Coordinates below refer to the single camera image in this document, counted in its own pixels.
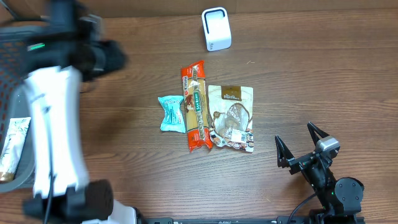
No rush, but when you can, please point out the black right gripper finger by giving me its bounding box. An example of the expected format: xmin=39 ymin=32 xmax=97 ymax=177
xmin=307 ymin=122 xmax=330 ymax=146
xmin=275 ymin=136 xmax=295 ymax=168

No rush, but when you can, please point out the brown white nut pouch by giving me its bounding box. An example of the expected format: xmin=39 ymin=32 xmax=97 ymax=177
xmin=208 ymin=85 xmax=254 ymax=152

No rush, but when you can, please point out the teal snack packet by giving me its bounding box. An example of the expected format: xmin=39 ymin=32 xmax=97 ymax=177
xmin=158 ymin=95 xmax=186 ymax=133

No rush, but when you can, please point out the orange spaghetti packet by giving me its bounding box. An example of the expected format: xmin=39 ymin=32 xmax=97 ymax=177
xmin=181 ymin=60 xmax=213 ymax=152

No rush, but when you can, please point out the white cream tube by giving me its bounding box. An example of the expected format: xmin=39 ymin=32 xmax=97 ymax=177
xmin=1 ymin=117 xmax=31 ymax=183

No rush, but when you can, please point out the grey plastic basket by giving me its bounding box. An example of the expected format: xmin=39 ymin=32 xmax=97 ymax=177
xmin=1 ymin=26 xmax=39 ymax=194

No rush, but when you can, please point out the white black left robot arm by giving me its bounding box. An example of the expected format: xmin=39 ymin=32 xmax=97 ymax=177
xmin=23 ymin=0 xmax=139 ymax=223

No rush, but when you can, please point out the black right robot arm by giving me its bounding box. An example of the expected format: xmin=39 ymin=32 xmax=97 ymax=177
xmin=275 ymin=122 xmax=364 ymax=223

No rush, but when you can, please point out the white barcode scanner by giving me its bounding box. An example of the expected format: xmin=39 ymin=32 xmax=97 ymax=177
xmin=201 ymin=7 xmax=232 ymax=52

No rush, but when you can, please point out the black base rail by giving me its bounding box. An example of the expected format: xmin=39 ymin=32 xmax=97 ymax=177
xmin=136 ymin=214 xmax=366 ymax=224

